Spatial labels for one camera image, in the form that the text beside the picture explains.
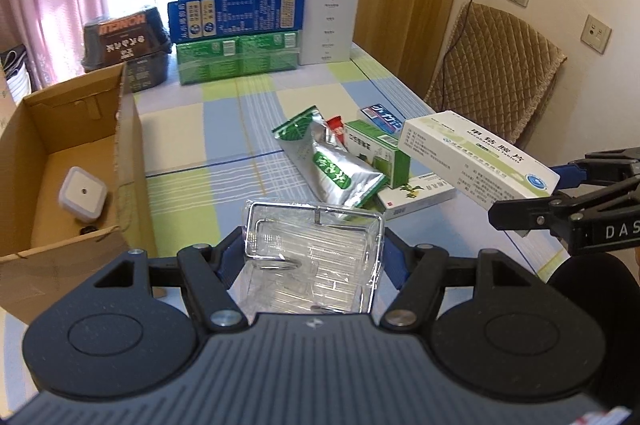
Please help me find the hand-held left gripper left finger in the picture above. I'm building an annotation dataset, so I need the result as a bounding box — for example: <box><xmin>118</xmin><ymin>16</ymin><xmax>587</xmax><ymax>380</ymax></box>
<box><xmin>92</xmin><ymin>227</ymin><xmax>251</xmax><ymax>331</ymax></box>

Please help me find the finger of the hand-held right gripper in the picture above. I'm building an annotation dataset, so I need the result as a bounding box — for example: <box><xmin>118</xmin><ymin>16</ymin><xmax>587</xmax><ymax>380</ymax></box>
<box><xmin>487</xmin><ymin>177</ymin><xmax>640</xmax><ymax>236</ymax></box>
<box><xmin>549</xmin><ymin>147</ymin><xmax>640</xmax><ymax>192</ymax></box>

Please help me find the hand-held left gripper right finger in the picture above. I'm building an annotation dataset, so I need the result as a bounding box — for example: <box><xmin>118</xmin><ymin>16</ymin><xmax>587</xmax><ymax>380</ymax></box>
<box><xmin>382</xmin><ymin>230</ymin><xmax>546</xmax><ymax>331</ymax></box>

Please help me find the white box with yellow flower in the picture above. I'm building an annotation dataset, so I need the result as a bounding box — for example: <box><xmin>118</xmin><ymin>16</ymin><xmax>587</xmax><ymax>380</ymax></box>
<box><xmin>375</xmin><ymin>172</ymin><xmax>456</xmax><ymax>221</ymax></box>

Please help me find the clear plastic tray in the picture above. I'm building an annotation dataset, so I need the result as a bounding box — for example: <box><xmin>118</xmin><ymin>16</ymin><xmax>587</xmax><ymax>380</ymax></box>
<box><xmin>227</xmin><ymin>200</ymin><xmax>386</xmax><ymax>316</ymax></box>

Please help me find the white medicine box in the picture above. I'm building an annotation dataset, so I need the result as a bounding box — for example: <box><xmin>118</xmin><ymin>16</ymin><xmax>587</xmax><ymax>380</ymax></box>
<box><xmin>397</xmin><ymin>110</ymin><xmax>561</xmax><ymax>212</ymax></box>

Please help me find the silver green foil pouch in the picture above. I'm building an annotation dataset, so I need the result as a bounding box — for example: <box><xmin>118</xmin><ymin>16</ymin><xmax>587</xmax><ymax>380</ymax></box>
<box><xmin>272</xmin><ymin>105</ymin><xmax>386</xmax><ymax>208</ymax></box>

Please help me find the small green medicine box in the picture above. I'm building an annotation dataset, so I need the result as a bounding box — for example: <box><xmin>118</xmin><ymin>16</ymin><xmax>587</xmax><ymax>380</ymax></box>
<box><xmin>345</xmin><ymin>120</ymin><xmax>411</xmax><ymax>190</ymax></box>

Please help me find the brown cardboard box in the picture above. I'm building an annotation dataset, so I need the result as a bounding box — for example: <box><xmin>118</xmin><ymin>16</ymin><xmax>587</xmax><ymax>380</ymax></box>
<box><xmin>0</xmin><ymin>62</ymin><xmax>158</xmax><ymax>326</ymax></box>

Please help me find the checkered desktop tablecloth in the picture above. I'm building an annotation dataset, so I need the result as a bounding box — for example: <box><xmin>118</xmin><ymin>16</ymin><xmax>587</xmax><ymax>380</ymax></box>
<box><xmin>127</xmin><ymin>42</ymin><xmax>571</xmax><ymax>306</ymax></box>

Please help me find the black round chair back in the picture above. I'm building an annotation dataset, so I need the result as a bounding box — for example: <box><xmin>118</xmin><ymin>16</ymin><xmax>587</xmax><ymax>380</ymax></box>
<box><xmin>547</xmin><ymin>252</ymin><xmax>640</xmax><ymax>311</ymax></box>

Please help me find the chair with brown quilted cover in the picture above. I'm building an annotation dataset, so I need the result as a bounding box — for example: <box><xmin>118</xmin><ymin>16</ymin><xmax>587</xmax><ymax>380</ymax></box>
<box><xmin>424</xmin><ymin>2</ymin><xmax>568</xmax><ymax>150</ymax></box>

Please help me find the red candy packet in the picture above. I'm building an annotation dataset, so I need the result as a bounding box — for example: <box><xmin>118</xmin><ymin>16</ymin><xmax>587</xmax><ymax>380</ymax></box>
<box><xmin>325</xmin><ymin>116</ymin><xmax>348</xmax><ymax>150</ymax></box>

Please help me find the blue label toothpaste box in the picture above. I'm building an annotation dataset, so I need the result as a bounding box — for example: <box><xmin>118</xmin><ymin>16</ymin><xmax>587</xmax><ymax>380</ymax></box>
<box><xmin>357</xmin><ymin>104</ymin><xmax>406</xmax><ymax>136</ymax></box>

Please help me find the white square lidded container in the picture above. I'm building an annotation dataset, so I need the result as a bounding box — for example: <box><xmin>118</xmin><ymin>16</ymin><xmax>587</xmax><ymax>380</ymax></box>
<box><xmin>57</xmin><ymin>166</ymin><xmax>108</xmax><ymax>223</ymax></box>

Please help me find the green wrapped box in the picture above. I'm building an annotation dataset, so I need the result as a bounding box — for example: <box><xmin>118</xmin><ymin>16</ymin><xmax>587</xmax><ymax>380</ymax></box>
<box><xmin>240</xmin><ymin>31</ymin><xmax>301</xmax><ymax>76</ymax></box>
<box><xmin>175</xmin><ymin>36</ymin><xmax>243</xmax><ymax>86</ymax></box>

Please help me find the black instant noodle bowl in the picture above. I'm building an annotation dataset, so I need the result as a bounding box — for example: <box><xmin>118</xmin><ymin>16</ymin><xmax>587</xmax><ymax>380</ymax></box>
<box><xmin>81</xmin><ymin>7</ymin><xmax>173</xmax><ymax>93</ymax></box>

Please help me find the white carton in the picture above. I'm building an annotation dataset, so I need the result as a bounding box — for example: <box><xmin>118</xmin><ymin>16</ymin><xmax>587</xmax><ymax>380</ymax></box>
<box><xmin>280</xmin><ymin>0</ymin><xmax>360</xmax><ymax>66</ymax></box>

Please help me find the grey striped bag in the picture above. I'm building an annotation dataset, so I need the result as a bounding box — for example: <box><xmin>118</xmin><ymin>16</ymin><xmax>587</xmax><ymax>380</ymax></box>
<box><xmin>0</xmin><ymin>45</ymin><xmax>31</xmax><ymax>90</ymax></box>

